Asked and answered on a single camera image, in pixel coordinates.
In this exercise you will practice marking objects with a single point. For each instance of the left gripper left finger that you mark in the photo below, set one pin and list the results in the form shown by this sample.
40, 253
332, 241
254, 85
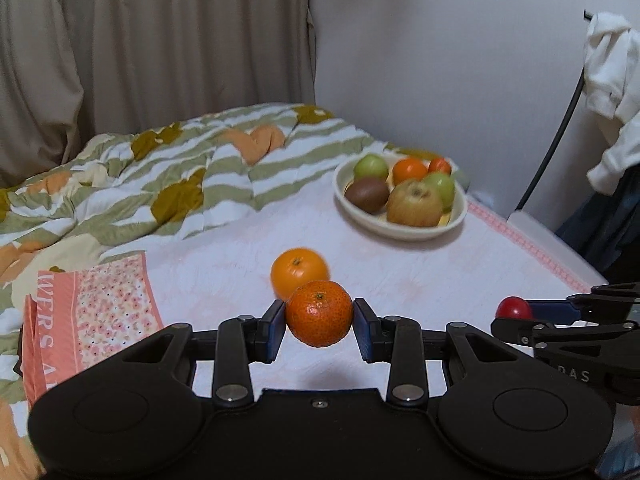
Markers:
240, 342

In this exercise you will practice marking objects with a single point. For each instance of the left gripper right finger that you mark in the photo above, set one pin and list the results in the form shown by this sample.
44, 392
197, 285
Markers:
398, 342

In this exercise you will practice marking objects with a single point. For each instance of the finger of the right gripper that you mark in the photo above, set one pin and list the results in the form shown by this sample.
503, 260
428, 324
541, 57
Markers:
554, 310

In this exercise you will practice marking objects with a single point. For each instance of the red cherry tomato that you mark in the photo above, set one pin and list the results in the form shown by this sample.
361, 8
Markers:
514, 307

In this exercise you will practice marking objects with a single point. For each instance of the dark orange mandarin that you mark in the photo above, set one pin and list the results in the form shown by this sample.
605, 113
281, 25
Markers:
319, 313

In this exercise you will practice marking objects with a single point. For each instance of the smooth orange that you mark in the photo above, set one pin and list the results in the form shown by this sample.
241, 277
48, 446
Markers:
294, 268

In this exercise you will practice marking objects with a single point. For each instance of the green apple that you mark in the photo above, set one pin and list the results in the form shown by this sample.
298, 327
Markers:
371, 165
444, 185

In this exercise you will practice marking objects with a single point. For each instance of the cream fruit bowl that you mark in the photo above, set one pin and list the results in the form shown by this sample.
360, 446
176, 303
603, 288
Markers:
377, 223

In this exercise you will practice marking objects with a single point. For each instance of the brown kiwi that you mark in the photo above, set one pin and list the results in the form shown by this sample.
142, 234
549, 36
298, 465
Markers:
369, 194

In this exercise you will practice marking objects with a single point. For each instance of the pink floral towel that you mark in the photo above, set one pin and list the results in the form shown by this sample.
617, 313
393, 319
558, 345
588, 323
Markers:
77, 319

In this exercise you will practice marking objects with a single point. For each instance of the small orange mandarin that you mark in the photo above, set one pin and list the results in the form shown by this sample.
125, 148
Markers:
408, 168

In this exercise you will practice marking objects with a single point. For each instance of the small red orange fruit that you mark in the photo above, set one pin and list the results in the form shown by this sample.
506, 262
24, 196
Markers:
440, 164

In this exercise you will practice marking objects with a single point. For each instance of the striped floral blanket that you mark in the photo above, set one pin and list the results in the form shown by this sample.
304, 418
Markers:
252, 155

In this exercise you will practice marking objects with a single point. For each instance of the white hanging cloth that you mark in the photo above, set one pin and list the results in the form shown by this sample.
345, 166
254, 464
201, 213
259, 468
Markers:
611, 75

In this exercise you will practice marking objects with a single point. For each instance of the beige curtain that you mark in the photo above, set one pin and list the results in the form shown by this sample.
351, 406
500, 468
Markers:
72, 69

